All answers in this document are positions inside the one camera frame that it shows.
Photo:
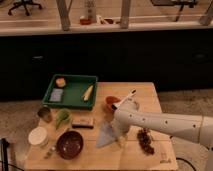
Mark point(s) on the orange bread toy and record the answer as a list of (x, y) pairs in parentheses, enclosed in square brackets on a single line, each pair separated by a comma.
[(60, 82)]

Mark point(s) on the white handled brush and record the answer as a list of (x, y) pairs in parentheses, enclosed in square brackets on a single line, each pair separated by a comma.
[(125, 98)]

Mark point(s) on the blue-grey triangular towel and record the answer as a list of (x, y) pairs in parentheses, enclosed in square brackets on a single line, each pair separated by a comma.
[(106, 135)]

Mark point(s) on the bunch of dark grapes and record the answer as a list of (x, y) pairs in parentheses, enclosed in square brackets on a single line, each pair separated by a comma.
[(145, 141)]

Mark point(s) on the orange bowl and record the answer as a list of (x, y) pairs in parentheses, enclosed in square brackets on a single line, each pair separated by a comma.
[(110, 100)]

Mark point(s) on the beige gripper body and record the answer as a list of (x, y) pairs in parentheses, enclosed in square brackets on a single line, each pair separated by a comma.
[(122, 140)]

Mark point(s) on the red object on shelf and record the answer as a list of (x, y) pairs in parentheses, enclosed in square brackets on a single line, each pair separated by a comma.
[(85, 21)]

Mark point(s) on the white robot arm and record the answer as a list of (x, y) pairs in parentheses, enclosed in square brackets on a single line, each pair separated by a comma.
[(194, 128)]

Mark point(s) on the green leafy vegetable toy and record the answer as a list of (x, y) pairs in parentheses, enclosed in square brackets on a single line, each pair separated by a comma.
[(63, 116)]

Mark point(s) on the wooden block with dark side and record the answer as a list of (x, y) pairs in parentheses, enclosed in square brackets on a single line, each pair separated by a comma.
[(83, 122)]

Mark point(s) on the green plastic tray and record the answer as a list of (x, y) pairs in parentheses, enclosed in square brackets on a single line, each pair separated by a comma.
[(73, 91)]

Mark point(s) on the black stand at left edge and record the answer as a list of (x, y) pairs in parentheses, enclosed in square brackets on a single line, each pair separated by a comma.
[(3, 152)]

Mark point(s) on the purple bowl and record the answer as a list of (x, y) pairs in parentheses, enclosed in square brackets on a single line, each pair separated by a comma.
[(69, 145)]

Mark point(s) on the small metal utensil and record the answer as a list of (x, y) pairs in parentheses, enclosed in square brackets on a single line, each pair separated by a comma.
[(50, 152)]

